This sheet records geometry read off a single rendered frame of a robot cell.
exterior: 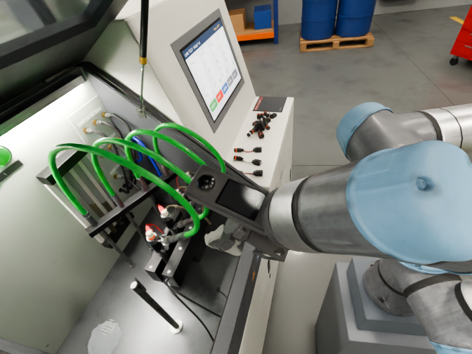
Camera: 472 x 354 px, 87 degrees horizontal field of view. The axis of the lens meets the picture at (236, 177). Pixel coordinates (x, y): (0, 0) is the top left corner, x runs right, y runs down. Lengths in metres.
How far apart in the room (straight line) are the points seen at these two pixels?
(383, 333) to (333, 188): 0.78
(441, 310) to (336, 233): 0.48
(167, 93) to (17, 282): 0.65
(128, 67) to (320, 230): 0.76
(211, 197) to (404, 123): 0.24
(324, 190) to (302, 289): 1.61
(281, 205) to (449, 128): 0.22
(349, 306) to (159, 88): 0.90
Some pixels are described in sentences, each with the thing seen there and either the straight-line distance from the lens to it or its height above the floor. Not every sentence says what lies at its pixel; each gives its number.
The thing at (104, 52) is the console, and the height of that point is 1.47.
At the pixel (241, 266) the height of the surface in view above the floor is 0.95.
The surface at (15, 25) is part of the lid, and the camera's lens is 0.58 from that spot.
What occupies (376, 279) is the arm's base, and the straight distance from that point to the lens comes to 0.81.
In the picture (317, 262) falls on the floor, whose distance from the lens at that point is 1.88.
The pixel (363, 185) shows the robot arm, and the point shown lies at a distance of 0.18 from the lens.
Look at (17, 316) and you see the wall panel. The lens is 0.93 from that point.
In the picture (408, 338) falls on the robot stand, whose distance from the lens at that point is 0.97.
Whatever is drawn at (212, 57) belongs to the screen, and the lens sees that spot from 1.13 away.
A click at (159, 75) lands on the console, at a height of 1.40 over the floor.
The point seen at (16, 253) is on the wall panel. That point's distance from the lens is 0.86.
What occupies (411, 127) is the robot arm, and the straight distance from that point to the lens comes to 0.35.
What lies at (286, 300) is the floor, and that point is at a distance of 1.76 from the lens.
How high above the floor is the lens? 1.67
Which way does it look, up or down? 44 degrees down
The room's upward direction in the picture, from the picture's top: 10 degrees counter-clockwise
